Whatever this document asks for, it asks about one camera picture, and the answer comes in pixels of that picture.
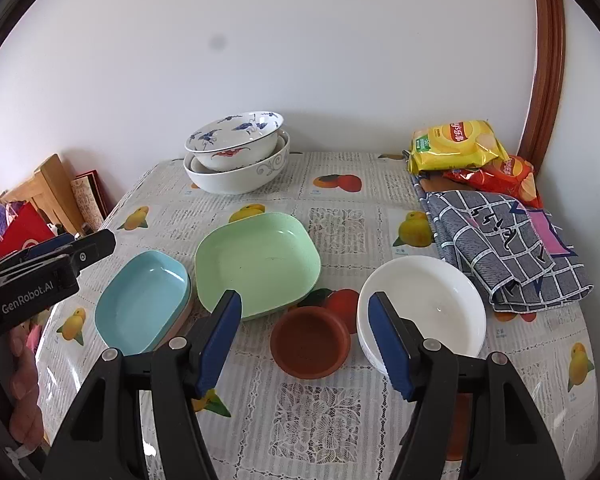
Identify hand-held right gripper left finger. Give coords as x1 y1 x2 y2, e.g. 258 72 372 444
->
42 290 243 480

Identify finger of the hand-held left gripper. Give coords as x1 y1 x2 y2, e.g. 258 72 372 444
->
0 234 76 282
69 229 117 277

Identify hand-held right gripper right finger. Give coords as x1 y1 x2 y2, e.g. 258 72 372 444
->
367 291 566 480

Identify white round bowl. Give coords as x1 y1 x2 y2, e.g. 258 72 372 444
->
356 255 487 376

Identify blue square plate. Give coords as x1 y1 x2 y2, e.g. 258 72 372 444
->
94 251 191 355

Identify brown clay bowl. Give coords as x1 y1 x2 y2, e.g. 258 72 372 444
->
270 306 352 380
445 392 473 461

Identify green square plate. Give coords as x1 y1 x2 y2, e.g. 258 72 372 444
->
194 211 322 322

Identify person's left hand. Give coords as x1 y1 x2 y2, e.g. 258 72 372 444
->
7 324 45 453

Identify red paper bag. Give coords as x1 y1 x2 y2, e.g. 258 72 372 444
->
0 201 56 261

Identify wooden board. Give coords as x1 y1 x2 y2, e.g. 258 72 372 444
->
0 154 86 236

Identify fruit print lace tablecloth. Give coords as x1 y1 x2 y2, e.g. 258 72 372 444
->
35 150 600 480

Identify grey checked cloth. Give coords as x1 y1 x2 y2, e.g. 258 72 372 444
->
412 172 595 313

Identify large white patterned bowl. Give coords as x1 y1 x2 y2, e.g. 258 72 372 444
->
182 130 291 195

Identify blue crane porcelain bowl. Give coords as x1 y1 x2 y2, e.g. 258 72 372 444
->
184 111 285 171

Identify red chip bag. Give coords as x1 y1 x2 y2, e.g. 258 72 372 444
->
442 155 543 208

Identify yellow chip bag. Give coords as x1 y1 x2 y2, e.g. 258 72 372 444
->
408 120 510 176

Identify brown wooden door frame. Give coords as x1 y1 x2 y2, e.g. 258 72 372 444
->
517 0 566 176

